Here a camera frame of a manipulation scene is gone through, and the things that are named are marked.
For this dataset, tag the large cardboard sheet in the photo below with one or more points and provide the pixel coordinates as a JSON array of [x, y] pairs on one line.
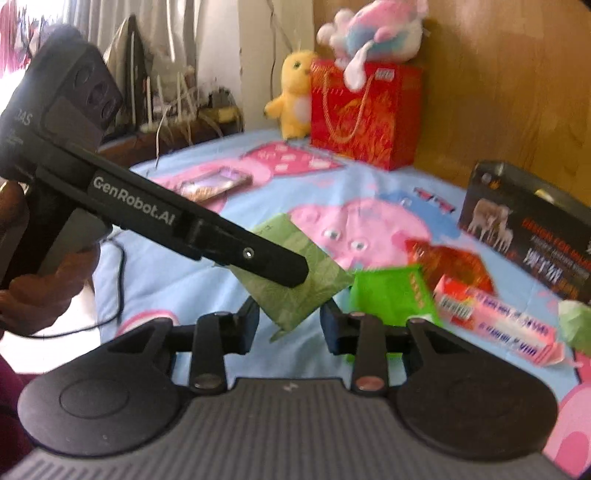
[[508, 81]]

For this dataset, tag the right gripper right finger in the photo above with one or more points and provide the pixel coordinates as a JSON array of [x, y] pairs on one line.
[[364, 337]]

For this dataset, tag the red orange snack packet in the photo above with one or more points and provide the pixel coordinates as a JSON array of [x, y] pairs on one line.
[[437, 261]]

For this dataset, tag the person's left hand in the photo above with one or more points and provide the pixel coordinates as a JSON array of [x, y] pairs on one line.
[[32, 303]]

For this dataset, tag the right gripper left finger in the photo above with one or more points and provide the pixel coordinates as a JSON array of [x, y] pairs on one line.
[[216, 335]]

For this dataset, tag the black milk carton box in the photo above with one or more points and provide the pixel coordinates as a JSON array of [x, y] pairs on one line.
[[535, 225]]

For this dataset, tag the yellow plush chick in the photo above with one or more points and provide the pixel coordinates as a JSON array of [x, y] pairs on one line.
[[292, 108]]

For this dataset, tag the maroon sleeved forearm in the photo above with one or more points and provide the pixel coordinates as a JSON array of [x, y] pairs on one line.
[[14, 442]]

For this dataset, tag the olive green snack packet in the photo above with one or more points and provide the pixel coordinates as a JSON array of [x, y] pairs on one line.
[[310, 283]]

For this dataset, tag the red gift bag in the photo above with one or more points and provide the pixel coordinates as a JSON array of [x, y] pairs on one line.
[[379, 125]]

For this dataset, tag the pastel plush toy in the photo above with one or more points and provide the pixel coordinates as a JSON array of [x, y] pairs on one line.
[[382, 31]]

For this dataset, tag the pink biscuit pack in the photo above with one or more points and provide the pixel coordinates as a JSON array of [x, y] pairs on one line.
[[488, 317]]

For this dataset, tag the bright green snack packet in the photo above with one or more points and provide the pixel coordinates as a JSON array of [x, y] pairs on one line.
[[394, 295]]

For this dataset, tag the pale green packet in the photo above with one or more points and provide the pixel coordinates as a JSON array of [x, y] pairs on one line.
[[575, 325]]

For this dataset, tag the framed picture booklet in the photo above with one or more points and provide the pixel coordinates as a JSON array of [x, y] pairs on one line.
[[213, 184]]

